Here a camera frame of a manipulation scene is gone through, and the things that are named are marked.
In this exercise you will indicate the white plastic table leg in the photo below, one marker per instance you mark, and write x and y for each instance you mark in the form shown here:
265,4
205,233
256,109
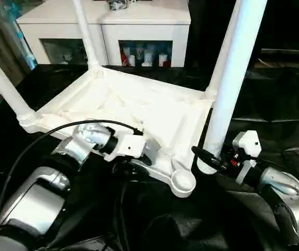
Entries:
233,91
8,86
209,94
86,31

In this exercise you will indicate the white plastic table top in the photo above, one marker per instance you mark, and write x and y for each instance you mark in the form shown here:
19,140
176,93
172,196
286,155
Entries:
138,104

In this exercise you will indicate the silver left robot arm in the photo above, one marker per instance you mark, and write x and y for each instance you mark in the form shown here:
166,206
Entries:
39,204

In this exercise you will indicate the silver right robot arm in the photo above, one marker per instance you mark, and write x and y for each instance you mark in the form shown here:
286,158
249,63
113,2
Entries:
282,180

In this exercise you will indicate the black mat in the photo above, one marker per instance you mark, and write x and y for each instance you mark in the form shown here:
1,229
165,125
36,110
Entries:
269,104

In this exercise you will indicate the red bottle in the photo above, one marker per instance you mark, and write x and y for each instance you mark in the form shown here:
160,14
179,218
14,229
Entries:
124,58

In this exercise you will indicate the dark low bench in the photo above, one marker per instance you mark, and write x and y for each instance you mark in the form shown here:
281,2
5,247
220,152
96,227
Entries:
282,52

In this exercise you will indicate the white glass-door cabinet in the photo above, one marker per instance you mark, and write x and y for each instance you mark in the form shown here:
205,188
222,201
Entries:
138,26

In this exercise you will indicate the light blue plastic rack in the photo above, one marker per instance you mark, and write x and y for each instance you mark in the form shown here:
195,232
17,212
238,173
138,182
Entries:
28,57

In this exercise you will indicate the black speaker with gold label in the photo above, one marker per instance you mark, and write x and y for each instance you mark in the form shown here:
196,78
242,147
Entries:
282,21

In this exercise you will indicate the clear glass jar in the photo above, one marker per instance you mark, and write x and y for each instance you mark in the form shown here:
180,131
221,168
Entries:
117,4

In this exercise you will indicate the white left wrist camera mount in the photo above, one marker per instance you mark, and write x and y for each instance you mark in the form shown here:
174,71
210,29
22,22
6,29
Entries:
128,146

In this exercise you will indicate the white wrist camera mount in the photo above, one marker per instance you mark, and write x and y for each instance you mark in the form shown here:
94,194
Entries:
128,146
248,141

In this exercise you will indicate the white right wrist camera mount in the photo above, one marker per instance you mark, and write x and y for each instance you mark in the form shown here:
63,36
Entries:
248,141

